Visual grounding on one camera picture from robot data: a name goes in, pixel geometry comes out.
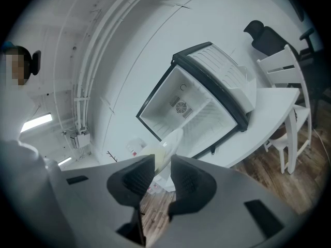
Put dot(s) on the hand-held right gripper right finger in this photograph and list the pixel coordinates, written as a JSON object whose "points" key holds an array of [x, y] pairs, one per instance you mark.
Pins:
{"points": [[227, 203]]}

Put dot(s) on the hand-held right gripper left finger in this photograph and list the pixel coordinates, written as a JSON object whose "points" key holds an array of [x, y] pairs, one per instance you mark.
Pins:
{"points": [[98, 190]]}

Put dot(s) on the white round plate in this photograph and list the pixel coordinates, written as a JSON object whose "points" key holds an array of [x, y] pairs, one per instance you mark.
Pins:
{"points": [[175, 141]]}

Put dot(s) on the black mini fridge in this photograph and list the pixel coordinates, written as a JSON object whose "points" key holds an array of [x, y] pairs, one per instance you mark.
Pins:
{"points": [[165, 105]]}

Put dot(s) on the long ceiling light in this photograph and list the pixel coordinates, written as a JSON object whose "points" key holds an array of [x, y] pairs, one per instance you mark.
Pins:
{"points": [[64, 161], [36, 123]]}

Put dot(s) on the white junction box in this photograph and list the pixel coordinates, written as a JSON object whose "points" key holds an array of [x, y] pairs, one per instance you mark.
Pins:
{"points": [[82, 139]]}

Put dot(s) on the white water dispenser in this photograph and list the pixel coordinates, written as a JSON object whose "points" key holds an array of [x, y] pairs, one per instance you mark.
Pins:
{"points": [[134, 145]]}

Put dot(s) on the clear boxes with red clips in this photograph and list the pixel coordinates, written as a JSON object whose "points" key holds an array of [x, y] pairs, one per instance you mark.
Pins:
{"points": [[156, 188]]}

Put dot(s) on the person's head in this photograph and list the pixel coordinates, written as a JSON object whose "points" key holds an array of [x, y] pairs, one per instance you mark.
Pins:
{"points": [[16, 68]]}

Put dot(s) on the black office chair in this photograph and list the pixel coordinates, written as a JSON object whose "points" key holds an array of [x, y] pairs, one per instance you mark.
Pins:
{"points": [[271, 40]]}

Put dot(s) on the white wall conduit pipes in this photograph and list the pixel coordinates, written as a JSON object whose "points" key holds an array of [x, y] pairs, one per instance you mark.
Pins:
{"points": [[85, 74]]}

